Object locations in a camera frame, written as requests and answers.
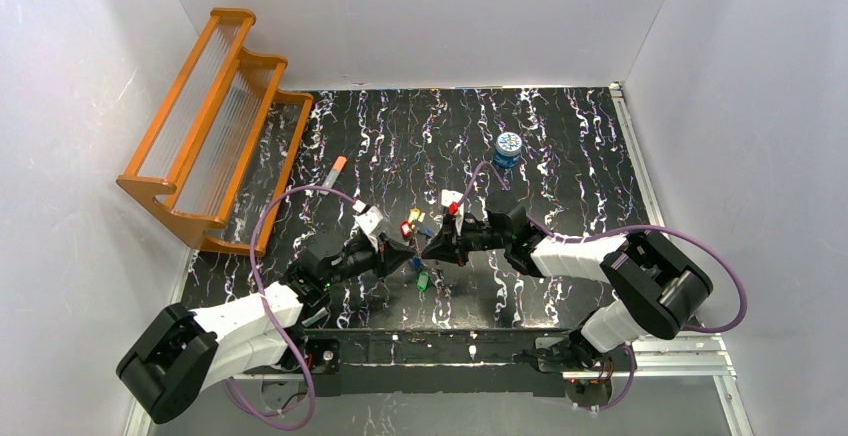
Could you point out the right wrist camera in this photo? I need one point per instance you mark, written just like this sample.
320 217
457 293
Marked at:
452 201

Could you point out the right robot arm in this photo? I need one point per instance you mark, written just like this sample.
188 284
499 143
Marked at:
659 287

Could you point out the orange capped white highlighter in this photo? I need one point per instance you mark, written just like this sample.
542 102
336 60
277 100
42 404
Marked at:
334 174

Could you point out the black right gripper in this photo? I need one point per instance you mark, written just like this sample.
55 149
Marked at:
454 241

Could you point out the yellow tagged key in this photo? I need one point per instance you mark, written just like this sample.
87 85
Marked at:
415 216

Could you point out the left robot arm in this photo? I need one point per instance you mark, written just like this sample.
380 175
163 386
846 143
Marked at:
185 351

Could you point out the white label box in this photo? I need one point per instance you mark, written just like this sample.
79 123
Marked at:
314 318

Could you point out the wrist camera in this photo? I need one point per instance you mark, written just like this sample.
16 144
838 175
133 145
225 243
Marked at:
452 201
369 220

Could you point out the orange wooden tiered rack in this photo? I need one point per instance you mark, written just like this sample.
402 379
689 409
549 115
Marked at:
189 167

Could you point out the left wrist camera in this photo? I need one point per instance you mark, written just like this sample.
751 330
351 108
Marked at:
369 220

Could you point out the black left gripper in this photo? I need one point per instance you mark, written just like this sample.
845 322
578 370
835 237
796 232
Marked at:
387 257

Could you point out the green tagged key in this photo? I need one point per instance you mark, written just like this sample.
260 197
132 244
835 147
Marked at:
423 281

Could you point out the blue round tin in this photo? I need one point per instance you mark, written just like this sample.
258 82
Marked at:
508 149

